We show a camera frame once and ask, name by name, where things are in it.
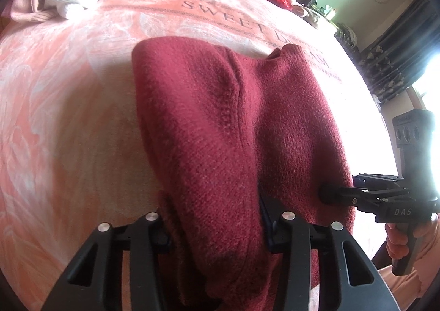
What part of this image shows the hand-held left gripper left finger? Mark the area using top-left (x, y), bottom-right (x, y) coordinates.
top-left (41, 212), bottom-right (172, 311)

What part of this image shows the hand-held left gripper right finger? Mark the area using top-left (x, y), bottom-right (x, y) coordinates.
top-left (258, 192), bottom-right (401, 311)

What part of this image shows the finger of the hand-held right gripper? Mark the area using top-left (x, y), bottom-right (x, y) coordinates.
top-left (319, 183), bottom-right (411, 213)
top-left (351, 173), bottom-right (406, 191)

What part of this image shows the dark red knit sweater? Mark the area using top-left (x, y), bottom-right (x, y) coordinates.
top-left (131, 36), bottom-right (356, 311)

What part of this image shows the person's right forearm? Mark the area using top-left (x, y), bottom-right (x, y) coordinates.
top-left (376, 252), bottom-right (428, 311)

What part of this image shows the person's right hand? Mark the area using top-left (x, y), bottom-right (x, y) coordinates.
top-left (385, 213), bottom-right (440, 267)

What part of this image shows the dark patterned curtain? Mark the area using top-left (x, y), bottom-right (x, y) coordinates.
top-left (335, 0), bottom-right (430, 104)

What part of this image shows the pink patterned blanket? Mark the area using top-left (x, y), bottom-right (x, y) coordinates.
top-left (0, 0), bottom-right (396, 298)

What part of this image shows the shiny metal object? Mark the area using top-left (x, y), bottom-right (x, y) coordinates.
top-left (292, 4), bottom-right (320, 23)

